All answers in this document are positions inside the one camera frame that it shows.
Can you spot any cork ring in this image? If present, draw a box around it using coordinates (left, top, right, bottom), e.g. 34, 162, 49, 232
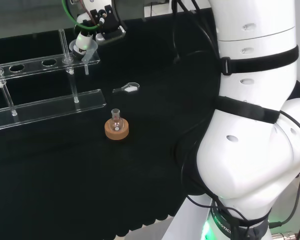
104, 117, 130, 142

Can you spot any glass round-bottom flask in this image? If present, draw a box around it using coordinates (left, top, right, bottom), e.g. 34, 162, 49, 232
109, 108, 124, 133

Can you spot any clear acrylic funnel stand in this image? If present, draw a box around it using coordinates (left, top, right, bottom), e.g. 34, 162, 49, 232
0, 28, 108, 132

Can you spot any green cable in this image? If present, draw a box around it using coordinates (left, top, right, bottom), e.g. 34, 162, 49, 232
61, 0, 101, 32

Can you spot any glass weighing funnel with powder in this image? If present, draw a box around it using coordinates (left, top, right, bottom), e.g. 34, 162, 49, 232
112, 81, 141, 95

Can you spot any translucent plastic funnel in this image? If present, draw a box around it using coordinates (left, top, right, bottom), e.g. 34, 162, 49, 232
69, 39, 100, 76

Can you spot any black cable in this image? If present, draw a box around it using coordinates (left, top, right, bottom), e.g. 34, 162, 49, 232
170, 0, 221, 66

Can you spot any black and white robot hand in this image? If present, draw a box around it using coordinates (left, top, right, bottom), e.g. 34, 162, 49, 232
73, 4, 127, 60

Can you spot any black bench cloth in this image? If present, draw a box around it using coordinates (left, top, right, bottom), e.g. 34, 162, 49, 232
0, 14, 300, 238

